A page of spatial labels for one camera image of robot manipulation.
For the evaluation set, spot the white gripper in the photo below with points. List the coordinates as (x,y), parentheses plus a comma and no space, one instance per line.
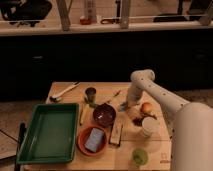
(132,112)

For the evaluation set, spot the light blue towel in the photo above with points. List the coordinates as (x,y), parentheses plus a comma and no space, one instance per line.
(123,106)

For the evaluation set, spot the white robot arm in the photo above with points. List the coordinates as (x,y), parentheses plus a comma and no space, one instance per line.
(192,139)

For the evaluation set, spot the green plastic tray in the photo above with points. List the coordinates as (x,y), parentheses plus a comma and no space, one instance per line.
(51,135)

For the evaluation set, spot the dark brown scattered item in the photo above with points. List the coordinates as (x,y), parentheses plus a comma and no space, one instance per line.
(137,121)

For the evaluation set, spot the red yellow apple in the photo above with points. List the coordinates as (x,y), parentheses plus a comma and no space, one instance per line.
(146,108)

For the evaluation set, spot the white paper cup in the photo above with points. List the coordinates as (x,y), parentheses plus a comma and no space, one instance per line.
(149,126)

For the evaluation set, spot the dark maroon bowl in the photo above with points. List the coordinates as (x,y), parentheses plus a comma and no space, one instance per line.
(104,115)

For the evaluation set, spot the wooden block brush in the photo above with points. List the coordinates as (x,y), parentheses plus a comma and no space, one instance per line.
(116,133)

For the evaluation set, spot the blue sponge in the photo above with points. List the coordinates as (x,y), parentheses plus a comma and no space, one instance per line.
(94,139)

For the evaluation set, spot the dark metal cup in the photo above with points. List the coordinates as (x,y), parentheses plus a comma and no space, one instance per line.
(90,94)

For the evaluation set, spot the orange plate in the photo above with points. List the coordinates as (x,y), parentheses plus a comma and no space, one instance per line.
(83,136)

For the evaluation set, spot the red object on shelf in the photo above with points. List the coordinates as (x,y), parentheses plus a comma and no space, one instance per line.
(85,21)

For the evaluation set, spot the black office chair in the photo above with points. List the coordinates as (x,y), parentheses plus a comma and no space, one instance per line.
(30,12)

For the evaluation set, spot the yellow handled knife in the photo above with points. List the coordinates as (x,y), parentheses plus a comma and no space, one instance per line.
(83,114)

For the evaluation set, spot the black clamp handle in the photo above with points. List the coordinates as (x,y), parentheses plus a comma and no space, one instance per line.
(22,130)

